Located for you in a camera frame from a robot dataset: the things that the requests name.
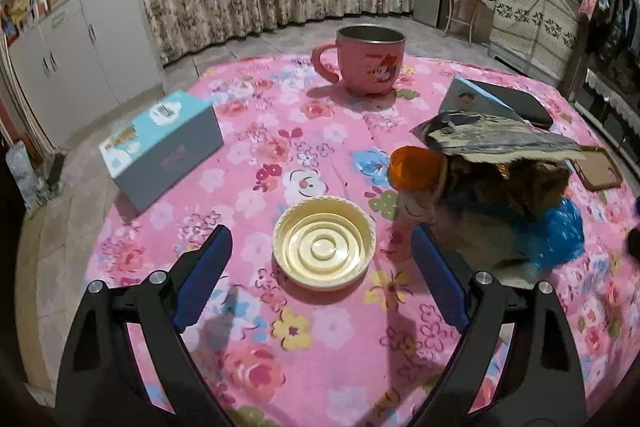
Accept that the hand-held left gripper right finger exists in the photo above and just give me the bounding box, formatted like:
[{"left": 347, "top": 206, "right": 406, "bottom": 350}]
[{"left": 410, "top": 224, "right": 588, "bottom": 427}]

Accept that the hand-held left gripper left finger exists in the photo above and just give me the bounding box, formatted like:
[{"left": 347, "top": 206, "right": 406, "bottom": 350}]
[{"left": 56, "top": 224, "right": 234, "bottom": 427}]

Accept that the cream round plastic lid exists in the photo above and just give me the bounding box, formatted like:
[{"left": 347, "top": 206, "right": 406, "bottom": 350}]
[{"left": 272, "top": 196, "right": 377, "bottom": 292}]

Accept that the pink cartoon cup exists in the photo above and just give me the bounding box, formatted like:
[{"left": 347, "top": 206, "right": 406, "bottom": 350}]
[{"left": 311, "top": 24, "right": 407, "bottom": 96}]

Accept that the brown crumpled wrapper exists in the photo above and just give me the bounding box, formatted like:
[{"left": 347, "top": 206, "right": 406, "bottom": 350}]
[{"left": 440, "top": 154, "right": 572, "bottom": 223}]

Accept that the blue plastic bag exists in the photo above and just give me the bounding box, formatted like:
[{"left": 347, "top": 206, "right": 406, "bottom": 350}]
[{"left": 450, "top": 197, "right": 586, "bottom": 270}]

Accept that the blue and grey box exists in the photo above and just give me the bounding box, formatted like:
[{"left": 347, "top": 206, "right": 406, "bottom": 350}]
[{"left": 98, "top": 90, "right": 224, "bottom": 214}]

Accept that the pink floral tablecloth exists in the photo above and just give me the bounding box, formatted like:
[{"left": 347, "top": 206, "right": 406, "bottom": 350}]
[{"left": 85, "top": 52, "right": 640, "bottom": 427}]

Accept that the silver and black snack bag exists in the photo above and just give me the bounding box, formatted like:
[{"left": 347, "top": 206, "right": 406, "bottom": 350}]
[{"left": 410, "top": 112, "right": 586, "bottom": 168}]

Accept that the brown square coaster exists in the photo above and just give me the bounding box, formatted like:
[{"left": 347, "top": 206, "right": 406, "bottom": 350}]
[{"left": 570, "top": 147, "right": 624, "bottom": 192}]

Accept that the black zip case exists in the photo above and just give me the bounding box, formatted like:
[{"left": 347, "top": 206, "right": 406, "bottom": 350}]
[{"left": 472, "top": 79, "right": 555, "bottom": 128}]

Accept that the grey bag on floor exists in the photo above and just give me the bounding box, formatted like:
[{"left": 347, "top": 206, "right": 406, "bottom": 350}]
[{"left": 5, "top": 142, "right": 46, "bottom": 218}]

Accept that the dark bench with lace cloth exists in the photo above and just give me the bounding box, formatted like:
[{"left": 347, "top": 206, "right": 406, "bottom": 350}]
[{"left": 575, "top": 67, "right": 640, "bottom": 158}]

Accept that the white cabinet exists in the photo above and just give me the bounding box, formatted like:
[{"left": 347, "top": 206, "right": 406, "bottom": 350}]
[{"left": 7, "top": 0, "right": 168, "bottom": 148}]

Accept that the cabinet under patterned cloth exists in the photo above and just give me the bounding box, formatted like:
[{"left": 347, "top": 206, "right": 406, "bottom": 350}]
[{"left": 489, "top": 0, "right": 583, "bottom": 80}]

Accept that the clothes rack with garments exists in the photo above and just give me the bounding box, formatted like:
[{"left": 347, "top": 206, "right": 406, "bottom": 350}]
[{"left": 580, "top": 0, "right": 640, "bottom": 72}]

